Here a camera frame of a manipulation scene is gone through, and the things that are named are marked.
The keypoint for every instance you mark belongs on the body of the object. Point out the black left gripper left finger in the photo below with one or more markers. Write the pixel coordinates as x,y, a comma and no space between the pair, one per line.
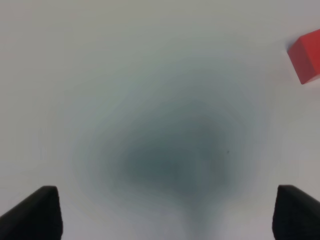
37,217

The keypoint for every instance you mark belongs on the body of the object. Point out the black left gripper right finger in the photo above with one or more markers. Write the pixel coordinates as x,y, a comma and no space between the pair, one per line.
296,215

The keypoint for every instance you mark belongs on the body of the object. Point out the red block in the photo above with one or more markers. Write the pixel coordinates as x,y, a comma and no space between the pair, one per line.
304,55

